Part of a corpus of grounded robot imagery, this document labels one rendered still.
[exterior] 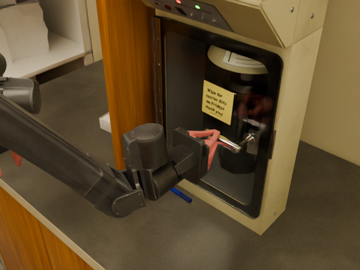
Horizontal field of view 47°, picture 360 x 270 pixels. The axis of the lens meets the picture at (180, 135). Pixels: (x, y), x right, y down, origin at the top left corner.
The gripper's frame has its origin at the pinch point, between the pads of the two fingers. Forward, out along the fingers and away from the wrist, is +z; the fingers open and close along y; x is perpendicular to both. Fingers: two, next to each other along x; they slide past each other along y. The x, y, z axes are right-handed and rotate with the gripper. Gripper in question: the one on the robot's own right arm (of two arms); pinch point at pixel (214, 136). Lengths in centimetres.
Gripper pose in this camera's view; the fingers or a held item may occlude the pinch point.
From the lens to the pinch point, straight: 84.0
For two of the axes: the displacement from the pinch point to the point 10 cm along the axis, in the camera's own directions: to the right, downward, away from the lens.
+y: 0.3, -8.0, -6.0
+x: -7.6, -4.1, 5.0
